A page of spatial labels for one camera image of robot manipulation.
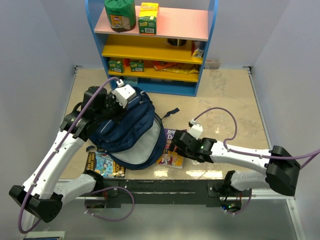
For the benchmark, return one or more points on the orange yellow snack packets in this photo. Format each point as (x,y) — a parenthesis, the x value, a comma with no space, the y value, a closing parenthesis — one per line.
(175,67)

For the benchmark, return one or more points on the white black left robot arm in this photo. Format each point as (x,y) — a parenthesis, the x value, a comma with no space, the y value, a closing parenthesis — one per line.
(40,194)

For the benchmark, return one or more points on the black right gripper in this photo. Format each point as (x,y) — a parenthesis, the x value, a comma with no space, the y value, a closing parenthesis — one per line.
(172,147)

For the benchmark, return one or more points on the blue shelf unit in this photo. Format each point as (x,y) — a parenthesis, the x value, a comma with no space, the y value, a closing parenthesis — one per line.
(177,28)

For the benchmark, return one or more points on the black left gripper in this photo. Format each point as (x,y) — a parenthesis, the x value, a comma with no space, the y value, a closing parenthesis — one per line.
(121,110)

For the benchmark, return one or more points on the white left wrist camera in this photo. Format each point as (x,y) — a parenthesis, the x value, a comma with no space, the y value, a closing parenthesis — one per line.
(124,93)

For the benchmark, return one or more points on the small box behind shelf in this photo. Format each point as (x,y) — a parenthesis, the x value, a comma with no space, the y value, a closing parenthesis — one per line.
(212,64)

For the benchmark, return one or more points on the small green box right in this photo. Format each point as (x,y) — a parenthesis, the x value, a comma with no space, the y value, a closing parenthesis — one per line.
(136,65)

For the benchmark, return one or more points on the navy blue student backpack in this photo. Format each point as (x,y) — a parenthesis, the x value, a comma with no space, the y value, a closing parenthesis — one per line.
(138,140)

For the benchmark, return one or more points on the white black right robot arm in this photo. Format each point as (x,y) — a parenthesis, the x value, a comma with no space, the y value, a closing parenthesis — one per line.
(267,169)

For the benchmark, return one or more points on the green cylindrical package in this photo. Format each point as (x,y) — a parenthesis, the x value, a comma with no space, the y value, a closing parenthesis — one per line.
(121,14)

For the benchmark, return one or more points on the small green box left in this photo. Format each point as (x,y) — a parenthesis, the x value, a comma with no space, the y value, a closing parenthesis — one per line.
(116,65)

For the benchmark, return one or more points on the yellow green carton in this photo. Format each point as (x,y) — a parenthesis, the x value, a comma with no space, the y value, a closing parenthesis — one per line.
(147,19)

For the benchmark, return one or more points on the purple Roald Dahl book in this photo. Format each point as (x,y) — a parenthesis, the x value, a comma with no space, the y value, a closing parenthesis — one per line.
(170,158)

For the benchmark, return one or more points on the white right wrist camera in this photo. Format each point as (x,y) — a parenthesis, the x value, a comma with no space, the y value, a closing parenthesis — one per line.
(195,130)

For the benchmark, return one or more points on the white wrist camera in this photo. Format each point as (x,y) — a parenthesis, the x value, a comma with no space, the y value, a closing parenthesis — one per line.
(124,93)
(195,130)

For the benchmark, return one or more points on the small snack pouch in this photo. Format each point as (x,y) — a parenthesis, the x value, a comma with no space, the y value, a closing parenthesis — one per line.
(197,49)

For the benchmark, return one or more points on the small green box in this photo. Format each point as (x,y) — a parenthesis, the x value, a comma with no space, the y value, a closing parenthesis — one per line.
(136,65)
(116,65)

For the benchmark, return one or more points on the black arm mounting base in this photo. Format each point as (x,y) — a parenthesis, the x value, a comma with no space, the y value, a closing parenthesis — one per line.
(163,192)

